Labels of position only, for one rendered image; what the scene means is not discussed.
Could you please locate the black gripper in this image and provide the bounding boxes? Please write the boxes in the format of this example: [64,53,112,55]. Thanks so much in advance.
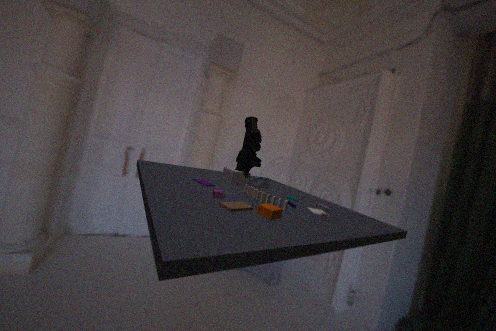
[237,150,261,176]

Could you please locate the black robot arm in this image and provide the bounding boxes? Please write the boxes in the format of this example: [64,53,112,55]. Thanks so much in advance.
[235,116,262,172]

